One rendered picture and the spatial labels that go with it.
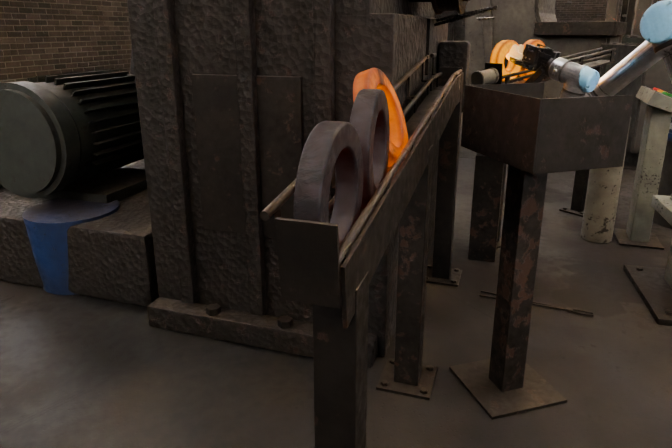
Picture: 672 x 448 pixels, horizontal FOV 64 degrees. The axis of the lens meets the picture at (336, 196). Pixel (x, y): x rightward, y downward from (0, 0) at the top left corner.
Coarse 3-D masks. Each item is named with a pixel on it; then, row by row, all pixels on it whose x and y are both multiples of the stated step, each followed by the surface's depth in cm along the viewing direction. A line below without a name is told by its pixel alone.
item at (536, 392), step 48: (480, 96) 114; (528, 96) 99; (624, 96) 101; (480, 144) 115; (528, 144) 100; (576, 144) 100; (624, 144) 104; (528, 192) 116; (528, 240) 119; (528, 288) 123; (528, 336) 127; (480, 384) 132; (528, 384) 132
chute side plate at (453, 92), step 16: (448, 96) 140; (448, 112) 144; (432, 128) 118; (416, 144) 101; (432, 144) 120; (416, 160) 102; (400, 176) 88; (416, 176) 103; (400, 192) 89; (384, 208) 78; (400, 208) 90; (368, 224) 71; (384, 224) 79; (368, 240) 71; (384, 240) 80; (352, 256) 64; (368, 256) 72; (352, 272) 65; (368, 272) 72; (352, 288) 65; (352, 304) 66
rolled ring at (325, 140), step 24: (312, 144) 62; (336, 144) 63; (360, 144) 73; (312, 168) 60; (336, 168) 74; (360, 168) 74; (312, 192) 60; (336, 192) 75; (360, 192) 75; (312, 216) 60; (336, 216) 74
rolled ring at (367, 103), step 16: (368, 96) 79; (384, 96) 85; (352, 112) 77; (368, 112) 77; (384, 112) 86; (368, 128) 76; (384, 128) 89; (368, 144) 76; (384, 144) 90; (368, 160) 76; (384, 160) 90; (368, 176) 77; (384, 176) 90; (368, 192) 79
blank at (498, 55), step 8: (504, 40) 200; (512, 40) 200; (496, 48) 198; (504, 48) 198; (496, 56) 197; (504, 56) 199; (512, 64) 204; (504, 72) 201; (512, 72) 203; (504, 80) 202
